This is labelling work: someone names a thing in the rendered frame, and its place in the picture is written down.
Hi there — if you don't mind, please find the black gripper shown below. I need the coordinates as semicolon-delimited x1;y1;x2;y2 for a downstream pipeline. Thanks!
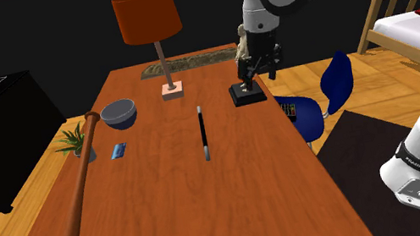
247;26;287;84

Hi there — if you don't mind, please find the pale figure on black base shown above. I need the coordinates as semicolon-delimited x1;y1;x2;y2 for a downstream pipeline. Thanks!
219;21;269;109

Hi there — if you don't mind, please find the black remote with coloured buttons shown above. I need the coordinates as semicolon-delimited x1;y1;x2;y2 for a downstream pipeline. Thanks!
280;101;300;125

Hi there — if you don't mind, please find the blue chair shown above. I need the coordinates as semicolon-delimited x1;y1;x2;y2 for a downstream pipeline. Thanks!
267;48;364;154

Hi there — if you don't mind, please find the brown patterned mat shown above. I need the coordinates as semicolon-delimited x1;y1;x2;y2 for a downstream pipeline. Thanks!
137;45;241;81

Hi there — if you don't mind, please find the black pen with grey ends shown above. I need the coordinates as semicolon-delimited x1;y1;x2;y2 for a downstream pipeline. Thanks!
196;105;212;162

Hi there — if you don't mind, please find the dark rug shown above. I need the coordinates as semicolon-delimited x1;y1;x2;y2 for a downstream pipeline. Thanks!
309;98;420;236

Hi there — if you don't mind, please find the orange shade table lamp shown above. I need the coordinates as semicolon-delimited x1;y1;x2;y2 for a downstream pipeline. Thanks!
110;0;194;107

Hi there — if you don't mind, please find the dark blue bowl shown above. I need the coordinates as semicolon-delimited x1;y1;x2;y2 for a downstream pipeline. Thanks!
98;96;141;134

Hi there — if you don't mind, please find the brown wooden desk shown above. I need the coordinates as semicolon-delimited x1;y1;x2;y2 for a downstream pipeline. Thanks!
0;25;379;236

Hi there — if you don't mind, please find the blue card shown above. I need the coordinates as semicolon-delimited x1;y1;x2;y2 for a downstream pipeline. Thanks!
108;141;130;161

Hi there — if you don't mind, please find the small green potted plant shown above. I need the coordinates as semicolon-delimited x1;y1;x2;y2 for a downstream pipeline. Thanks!
50;118;99;169

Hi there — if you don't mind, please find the brown wooden baseball bat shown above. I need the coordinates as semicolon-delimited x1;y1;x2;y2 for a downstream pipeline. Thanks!
25;110;119;236

